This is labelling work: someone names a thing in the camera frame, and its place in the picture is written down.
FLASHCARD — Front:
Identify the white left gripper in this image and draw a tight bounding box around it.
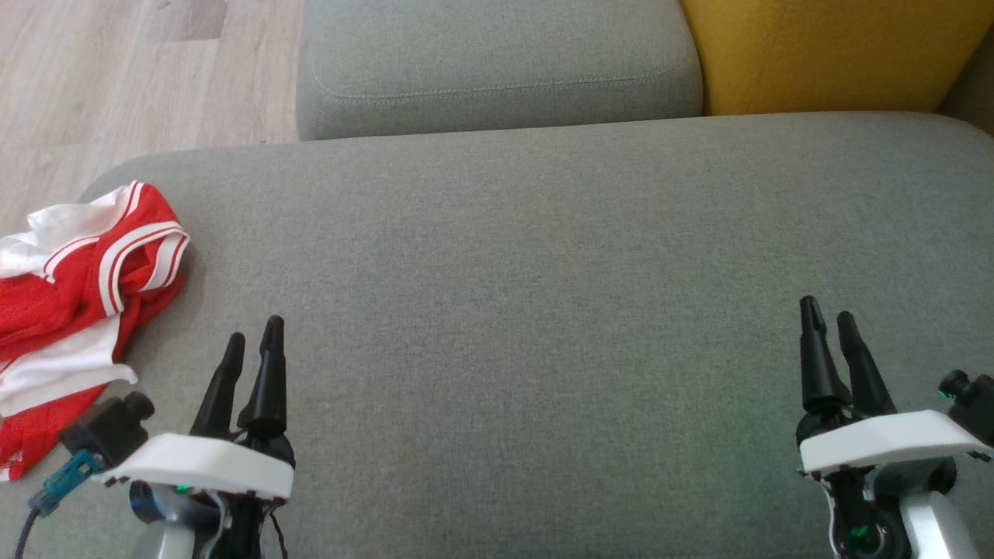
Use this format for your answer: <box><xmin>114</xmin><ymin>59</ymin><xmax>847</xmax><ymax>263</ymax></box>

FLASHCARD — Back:
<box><xmin>92</xmin><ymin>314</ymin><xmax>296</xmax><ymax>559</ymax></box>

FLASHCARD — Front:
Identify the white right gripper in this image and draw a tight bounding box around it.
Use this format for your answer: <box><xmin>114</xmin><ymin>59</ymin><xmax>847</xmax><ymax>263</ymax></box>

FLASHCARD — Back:
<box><xmin>796</xmin><ymin>295</ymin><xmax>984</xmax><ymax>559</ymax></box>

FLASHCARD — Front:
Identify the red Bulls 23 jersey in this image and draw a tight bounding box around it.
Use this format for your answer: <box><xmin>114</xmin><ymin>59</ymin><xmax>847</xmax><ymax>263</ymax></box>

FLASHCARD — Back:
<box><xmin>0</xmin><ymin>180</ymin><xmax>191</xmax><ymax>416</ymax></box>

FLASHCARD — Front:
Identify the red shorts white stripe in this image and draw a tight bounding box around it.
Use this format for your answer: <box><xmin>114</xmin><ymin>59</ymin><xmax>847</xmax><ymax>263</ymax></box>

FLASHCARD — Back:
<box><xmin>0</xmin><ymin>384</ymin><xmax>109</xmax><ymax>482</ymax></box>

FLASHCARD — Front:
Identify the large grey sofa chaise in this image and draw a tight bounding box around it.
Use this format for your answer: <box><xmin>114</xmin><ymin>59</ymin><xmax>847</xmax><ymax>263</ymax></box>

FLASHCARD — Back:
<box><xmin>0</xmin><ymin>111</ymin><xmax>994</xmax><ymax>559</ymax></box>

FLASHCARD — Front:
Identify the yellow sofa back cushion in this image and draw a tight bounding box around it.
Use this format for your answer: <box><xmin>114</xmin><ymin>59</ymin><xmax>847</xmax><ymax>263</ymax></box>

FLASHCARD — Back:
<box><xmin>679</xmin><ymin>0</ymin><xmax>994</xmax><ymax>117</ymax></box>

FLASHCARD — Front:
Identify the grey sofa seat cushion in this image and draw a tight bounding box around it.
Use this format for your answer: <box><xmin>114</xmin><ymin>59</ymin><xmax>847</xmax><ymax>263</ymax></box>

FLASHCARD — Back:
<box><xmin>296</xmin><ymin>0</ymin><xmax>704</xmax><ymax>142</ymax></box>

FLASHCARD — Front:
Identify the left camera cable teal plug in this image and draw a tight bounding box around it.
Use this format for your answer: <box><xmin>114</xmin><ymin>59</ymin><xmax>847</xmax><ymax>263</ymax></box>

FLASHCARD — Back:
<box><xmin>14</xmin><ymin>450</ymin><xmax>103</xmax><ymax>559</ymax></box>

